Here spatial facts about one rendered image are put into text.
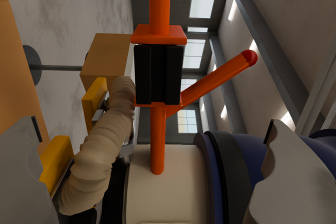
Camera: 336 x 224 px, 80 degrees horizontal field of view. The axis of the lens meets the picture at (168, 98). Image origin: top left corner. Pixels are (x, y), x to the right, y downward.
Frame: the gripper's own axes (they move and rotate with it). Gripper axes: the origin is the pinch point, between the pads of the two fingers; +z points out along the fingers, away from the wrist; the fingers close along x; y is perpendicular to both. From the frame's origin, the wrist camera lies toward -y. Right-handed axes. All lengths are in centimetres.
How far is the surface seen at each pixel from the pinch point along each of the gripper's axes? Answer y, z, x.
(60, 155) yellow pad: 10.7, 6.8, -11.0
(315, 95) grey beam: 98, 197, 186
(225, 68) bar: 2.3, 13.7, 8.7
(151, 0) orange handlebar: -5.4, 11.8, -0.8
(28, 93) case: 16.0, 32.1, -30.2
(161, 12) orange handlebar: -4.4, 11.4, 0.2
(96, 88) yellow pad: 10.1, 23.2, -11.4
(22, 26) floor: 28, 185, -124
